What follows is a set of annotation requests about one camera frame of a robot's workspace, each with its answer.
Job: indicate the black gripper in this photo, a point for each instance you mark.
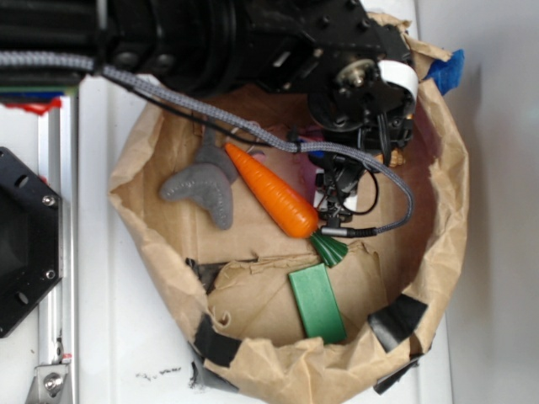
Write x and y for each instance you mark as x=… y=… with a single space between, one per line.
x=372 y=99

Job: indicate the brown spiral sea shell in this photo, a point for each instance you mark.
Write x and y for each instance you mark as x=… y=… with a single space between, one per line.
x=397 y=158

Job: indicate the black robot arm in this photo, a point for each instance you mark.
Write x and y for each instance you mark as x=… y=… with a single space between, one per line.
x=201 y=48

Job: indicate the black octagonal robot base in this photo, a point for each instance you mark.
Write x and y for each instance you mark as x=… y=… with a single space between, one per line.
x=30 y=241

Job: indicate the blue tape right piece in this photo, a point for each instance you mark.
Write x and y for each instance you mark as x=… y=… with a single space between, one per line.
x=447 y=75

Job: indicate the orange plastic toy carrot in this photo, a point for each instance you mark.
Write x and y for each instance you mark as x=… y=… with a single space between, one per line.
x=289 y=210

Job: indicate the grey plush toy mouse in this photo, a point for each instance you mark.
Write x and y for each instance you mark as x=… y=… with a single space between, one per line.
x=207 y=181

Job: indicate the brown paper bag bin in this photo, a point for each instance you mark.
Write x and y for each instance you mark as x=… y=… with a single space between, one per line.
x=239 y=277

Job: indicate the green rectangular wooden block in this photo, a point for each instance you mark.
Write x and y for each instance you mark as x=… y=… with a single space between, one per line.
x=317 y=305

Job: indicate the black tape bottom right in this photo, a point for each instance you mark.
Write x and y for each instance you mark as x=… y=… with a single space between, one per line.
x=396 y=322

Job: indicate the black tape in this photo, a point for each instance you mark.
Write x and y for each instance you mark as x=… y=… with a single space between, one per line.
x=396 y=322
x=218 y=349

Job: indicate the black tape bottom left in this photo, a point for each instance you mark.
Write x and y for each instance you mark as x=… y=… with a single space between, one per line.
x=218 y=349

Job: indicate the black tape lower right edge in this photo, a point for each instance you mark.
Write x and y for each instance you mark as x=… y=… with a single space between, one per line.
x=386 y=382

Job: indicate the white plastic tray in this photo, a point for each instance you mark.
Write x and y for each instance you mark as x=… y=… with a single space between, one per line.
x=129 y=348

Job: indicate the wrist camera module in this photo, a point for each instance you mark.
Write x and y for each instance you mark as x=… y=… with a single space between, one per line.
x=336 y=182

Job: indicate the aluminium extrusion rail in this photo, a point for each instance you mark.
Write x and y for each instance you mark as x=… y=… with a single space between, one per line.
x=57 y=164

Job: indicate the metal corner bracket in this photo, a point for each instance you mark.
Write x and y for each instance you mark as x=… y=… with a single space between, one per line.
x=51 y=385

